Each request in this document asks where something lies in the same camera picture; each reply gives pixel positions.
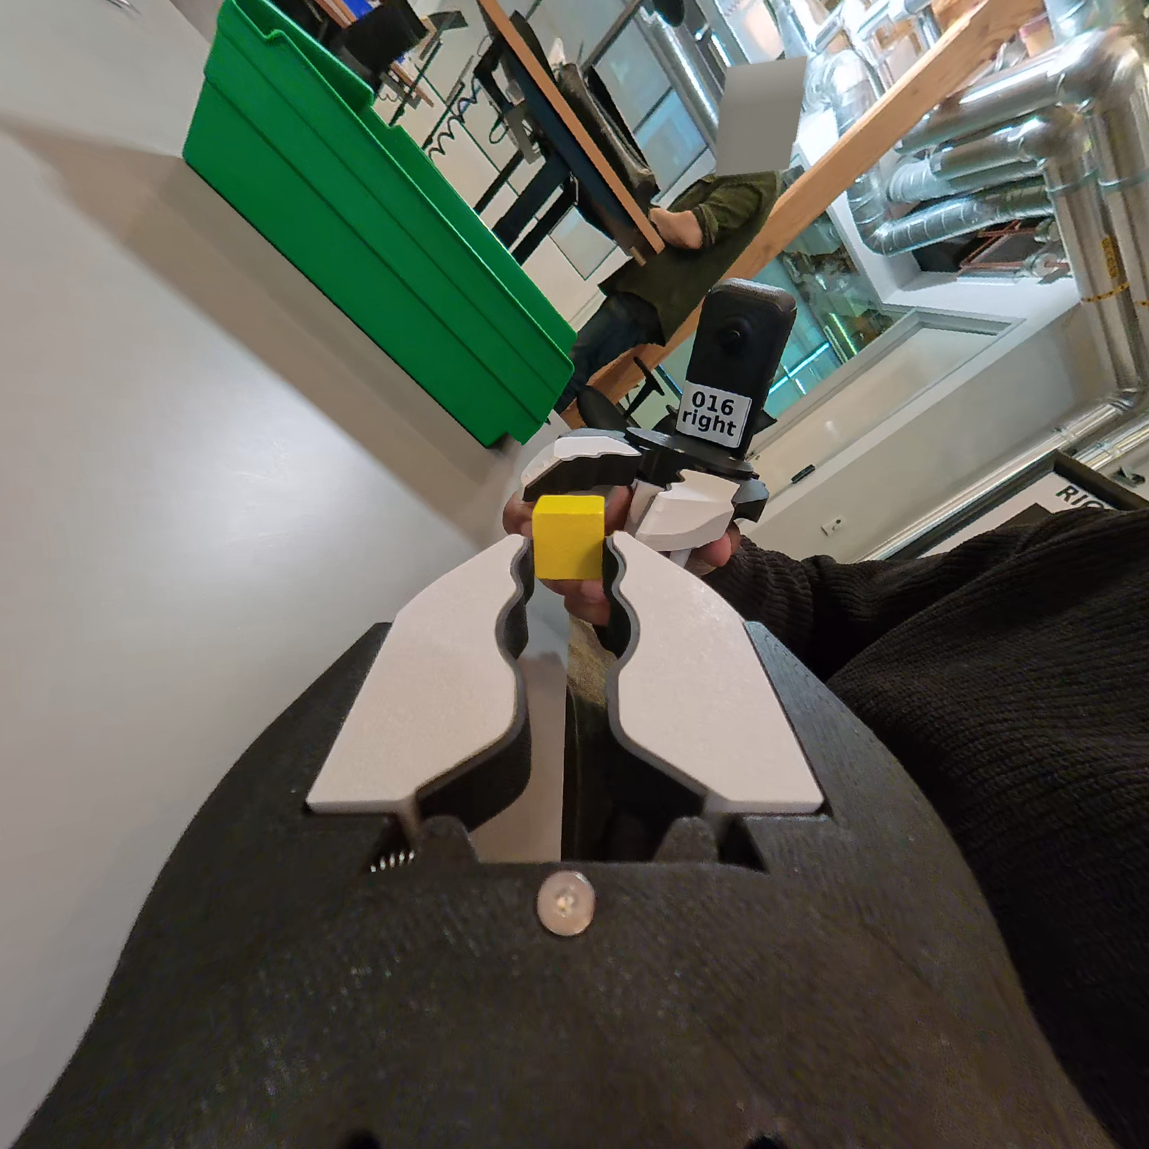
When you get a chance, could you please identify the black framed sign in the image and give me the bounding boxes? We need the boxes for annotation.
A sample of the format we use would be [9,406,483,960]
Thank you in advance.
[1048,451,1149,513]

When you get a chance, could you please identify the person's right forearm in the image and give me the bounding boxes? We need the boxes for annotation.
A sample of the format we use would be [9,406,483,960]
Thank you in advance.
[719,506,1149,1149]

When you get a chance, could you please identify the wooden beam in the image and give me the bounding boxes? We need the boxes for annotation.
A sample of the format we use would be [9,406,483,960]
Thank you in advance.
[564,0,1045,431]

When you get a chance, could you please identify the grey desk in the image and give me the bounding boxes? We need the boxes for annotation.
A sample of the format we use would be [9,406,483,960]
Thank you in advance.
[0,0,571,1147]

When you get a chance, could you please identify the wooden top table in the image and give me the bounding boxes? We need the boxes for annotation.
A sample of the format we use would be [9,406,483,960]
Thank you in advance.
[473,0,665,270]

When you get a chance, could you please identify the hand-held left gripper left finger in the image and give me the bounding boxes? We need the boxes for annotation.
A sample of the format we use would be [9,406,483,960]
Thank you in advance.
[308,534,539,830]

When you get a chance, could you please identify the green plastic bin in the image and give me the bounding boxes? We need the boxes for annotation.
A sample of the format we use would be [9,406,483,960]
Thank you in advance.
[184,0,575,449]

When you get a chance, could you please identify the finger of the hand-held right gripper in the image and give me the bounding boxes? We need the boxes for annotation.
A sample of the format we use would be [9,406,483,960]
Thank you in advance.
[628,468,739,551]
[521,429,644,503]

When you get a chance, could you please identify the person's right hand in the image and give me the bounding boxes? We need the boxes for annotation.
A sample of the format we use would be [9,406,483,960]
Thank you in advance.
[503,484,741,627]

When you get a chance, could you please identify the black office chair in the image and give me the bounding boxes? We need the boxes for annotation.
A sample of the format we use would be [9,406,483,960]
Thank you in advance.
[574,359,665,434]

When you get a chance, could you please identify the yellow wooden cube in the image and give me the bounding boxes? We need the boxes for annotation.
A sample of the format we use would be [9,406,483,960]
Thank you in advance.
[532,494,608,582]

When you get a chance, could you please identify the silver ventilation ducts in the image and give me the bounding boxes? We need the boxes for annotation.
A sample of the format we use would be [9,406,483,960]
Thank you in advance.
[802,0,1149,431]

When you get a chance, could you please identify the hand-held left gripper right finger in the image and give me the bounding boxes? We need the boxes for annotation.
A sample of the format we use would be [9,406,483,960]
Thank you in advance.
[595,530,830,820]

